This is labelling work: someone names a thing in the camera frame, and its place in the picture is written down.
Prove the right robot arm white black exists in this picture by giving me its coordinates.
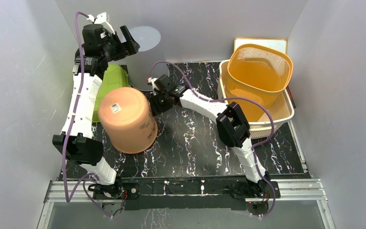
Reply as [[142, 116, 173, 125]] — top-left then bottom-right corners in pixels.
[[147, 74, 270, 198]]

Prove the green plastic tub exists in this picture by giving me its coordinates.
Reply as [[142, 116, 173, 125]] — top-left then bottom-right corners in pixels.
[[92, 64, 130, 123]]

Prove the yellow slatted plastic basket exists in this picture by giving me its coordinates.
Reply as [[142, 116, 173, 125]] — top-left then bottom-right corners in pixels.
[[223, 44, 294, 122]]

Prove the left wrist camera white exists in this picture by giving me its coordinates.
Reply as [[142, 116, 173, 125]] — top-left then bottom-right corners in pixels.
[[87, 12, 116, 34]]

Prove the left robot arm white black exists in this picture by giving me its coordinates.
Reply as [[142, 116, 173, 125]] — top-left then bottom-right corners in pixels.
[[52, 24, 140, 198]]

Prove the orange plastic bucket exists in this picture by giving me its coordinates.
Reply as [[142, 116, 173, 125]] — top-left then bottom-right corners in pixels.
[[98, 87, 158, 154]]

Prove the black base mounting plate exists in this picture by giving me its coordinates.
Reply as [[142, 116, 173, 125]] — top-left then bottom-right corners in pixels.
[[88, 176, 281, 214]]

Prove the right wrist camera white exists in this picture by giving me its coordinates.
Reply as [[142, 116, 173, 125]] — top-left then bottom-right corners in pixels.
[[147, 77, 158, 92]]

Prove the cream perforated laundry basket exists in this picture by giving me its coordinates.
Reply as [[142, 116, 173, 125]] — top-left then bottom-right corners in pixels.
[[217, 60, 295, 139]]

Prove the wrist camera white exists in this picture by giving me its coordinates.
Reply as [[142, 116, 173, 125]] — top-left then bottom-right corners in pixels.
[[147, 77, 158, 92], [87, 12, 116, 34]]

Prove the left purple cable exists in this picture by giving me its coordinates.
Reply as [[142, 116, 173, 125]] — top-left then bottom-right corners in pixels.
[[61, 11, 114, 218]]

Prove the grey plastic bucket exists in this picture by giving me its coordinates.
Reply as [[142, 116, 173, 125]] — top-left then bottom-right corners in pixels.
[[126, 26, 169, 92]]

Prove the aluminium frame rail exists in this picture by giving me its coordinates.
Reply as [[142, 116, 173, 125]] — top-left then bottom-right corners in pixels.
[[37, 179, 335, 229]]

